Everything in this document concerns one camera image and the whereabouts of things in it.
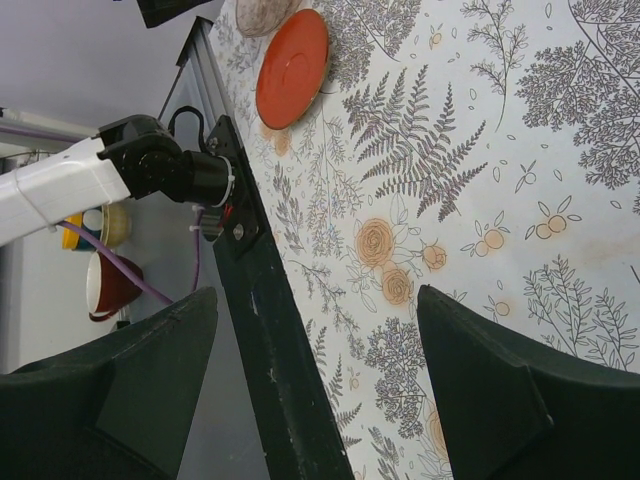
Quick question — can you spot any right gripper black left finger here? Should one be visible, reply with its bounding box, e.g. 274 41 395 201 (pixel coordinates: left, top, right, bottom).
1 287 218 479

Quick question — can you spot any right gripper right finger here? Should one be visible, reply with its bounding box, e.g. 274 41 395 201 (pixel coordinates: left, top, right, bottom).
417 285 639 479

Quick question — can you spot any small red round plate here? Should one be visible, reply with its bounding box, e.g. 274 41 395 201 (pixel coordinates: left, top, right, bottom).
255 9 329 130

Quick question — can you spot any clear glass floral plate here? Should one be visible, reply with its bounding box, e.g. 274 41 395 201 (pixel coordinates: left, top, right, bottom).
235 0 301 38

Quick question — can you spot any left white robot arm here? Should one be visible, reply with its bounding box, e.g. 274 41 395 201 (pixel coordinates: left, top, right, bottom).
1 115 235 244

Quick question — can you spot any maroon mug below table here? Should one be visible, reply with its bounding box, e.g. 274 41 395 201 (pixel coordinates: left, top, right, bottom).
86 252 142 322

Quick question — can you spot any yellow cup below table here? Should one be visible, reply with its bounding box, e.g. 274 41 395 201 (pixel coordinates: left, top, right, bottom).
61 202 132 251

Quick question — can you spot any floral patterned table mat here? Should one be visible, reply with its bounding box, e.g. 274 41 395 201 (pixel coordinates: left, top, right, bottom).
209 1 639 479

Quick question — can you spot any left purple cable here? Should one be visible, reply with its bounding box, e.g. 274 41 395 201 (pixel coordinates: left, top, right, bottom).
0 124 206 306

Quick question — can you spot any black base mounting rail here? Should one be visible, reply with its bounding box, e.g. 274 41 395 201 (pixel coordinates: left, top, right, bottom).
207 115 353 479

